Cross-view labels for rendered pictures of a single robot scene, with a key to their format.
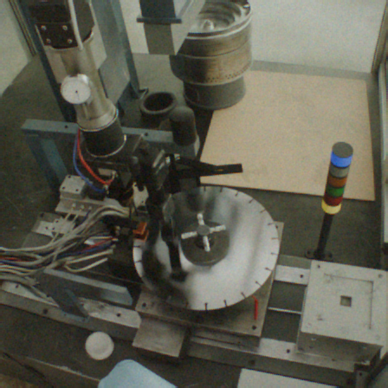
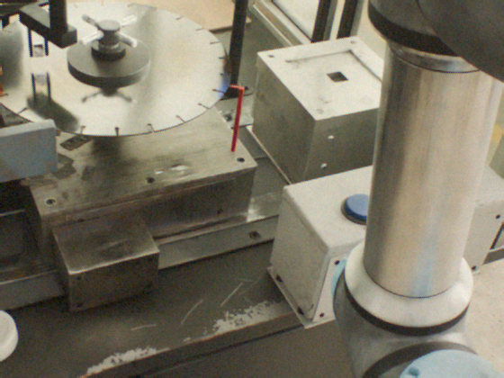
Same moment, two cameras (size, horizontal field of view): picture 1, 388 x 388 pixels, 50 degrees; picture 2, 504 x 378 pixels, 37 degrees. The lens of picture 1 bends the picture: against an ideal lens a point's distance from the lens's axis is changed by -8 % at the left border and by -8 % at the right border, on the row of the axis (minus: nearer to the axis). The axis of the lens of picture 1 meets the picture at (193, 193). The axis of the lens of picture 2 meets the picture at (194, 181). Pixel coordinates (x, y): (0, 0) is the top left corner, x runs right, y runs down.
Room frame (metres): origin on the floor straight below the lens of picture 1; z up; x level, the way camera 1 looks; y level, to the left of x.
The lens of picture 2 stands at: (-0.11, 0.57, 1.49)
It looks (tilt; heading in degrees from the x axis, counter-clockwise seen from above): 41 degrees down; 310
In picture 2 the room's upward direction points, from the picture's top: 6 degrees clockwise
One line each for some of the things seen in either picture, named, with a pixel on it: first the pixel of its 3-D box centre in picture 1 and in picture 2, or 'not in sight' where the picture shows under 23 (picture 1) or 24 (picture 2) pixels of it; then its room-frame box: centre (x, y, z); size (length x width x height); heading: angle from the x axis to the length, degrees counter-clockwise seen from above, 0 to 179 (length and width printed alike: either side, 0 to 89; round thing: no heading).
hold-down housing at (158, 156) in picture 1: (153, 183); not in sight; (0.55, 0.07, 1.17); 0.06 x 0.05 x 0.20; 58
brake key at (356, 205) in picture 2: not in sight; (362, 210); (0.17, -0.07, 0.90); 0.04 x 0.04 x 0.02
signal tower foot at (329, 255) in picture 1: (320, 252); (230, 87); (0.57, -0.31, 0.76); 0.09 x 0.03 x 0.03; 67
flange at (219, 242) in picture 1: (204, 240); (109, 51); (0.54, -0.01, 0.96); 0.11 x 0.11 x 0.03
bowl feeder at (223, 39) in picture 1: (210, 54); not in sight; (1.32, -0.15, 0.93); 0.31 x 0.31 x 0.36
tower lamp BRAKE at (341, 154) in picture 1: (341, 154); not in sight; (0.57, -0.31, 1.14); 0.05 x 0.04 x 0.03; 157
